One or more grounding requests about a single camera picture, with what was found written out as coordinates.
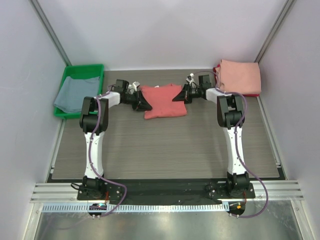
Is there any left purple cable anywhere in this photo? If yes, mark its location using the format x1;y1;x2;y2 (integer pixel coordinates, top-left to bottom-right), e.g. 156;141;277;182
88;84;128;218

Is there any blue grey t shirt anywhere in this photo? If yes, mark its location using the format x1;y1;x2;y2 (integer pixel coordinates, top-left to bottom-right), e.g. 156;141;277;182
53;76;100;114

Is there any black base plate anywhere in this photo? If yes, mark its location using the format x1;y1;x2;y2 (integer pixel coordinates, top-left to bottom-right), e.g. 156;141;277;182
71;177;256;202

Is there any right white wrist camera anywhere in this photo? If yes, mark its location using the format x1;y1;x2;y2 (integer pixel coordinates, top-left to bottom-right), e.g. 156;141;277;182
185;73;195;85

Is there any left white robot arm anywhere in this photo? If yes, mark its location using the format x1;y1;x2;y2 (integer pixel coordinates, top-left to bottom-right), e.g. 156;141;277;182
77;79;152;200

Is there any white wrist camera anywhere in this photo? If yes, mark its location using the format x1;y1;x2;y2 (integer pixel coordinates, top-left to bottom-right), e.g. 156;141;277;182
127;81;141;94
185;73;195;85

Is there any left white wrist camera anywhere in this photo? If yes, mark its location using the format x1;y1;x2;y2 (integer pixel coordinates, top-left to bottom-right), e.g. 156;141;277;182
127;81;141;94

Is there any coral red t shirt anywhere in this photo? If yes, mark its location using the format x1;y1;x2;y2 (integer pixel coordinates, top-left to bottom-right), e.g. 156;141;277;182
141;83;187;120

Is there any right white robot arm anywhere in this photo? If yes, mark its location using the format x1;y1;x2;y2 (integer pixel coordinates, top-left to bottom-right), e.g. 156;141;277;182
173;73;250;198

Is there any aluminium frame rail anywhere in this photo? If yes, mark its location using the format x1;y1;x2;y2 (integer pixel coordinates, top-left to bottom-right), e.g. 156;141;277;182
30;180;304;203

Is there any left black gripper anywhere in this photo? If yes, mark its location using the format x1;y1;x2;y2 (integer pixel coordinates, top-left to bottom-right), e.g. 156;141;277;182
123;90;153;112

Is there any green plastic bin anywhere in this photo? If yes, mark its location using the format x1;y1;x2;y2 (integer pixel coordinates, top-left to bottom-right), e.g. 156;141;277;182
53;64;105;119

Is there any folded light pink t shirt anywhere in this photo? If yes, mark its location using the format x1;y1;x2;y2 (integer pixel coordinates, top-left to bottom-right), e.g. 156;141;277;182
215;59;262;96

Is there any white slotted cable duct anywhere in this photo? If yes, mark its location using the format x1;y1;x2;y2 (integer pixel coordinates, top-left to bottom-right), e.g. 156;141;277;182
42;202;229;213

